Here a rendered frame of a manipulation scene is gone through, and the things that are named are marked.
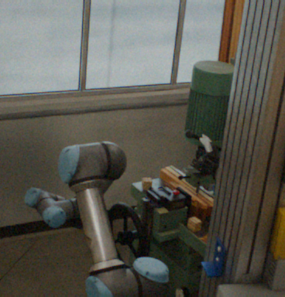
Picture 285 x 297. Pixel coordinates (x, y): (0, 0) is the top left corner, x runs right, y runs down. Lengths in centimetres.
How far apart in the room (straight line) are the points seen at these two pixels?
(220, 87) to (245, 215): 98
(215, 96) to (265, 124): 103
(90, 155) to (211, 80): 67
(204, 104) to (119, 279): 86
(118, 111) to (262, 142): 259
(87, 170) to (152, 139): 223
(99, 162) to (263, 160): 69
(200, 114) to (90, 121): 153
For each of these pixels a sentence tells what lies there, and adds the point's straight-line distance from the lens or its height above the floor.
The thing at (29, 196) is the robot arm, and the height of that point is 102.
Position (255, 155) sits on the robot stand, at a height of 160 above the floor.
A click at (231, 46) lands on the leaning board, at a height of 120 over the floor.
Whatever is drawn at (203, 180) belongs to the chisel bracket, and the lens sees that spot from 292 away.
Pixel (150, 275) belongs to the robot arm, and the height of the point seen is 104.
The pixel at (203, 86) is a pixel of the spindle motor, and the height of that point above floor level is 144.
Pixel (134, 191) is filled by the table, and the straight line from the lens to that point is 308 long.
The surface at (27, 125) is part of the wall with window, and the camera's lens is 406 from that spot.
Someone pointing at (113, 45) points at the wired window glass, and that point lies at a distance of 418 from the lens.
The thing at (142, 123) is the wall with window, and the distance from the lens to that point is 436.
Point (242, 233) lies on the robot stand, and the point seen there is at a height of 139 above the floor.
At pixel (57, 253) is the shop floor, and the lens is 424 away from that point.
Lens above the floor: 228
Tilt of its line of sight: 26 degrees down
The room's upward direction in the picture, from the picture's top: 7 degrees clockwise
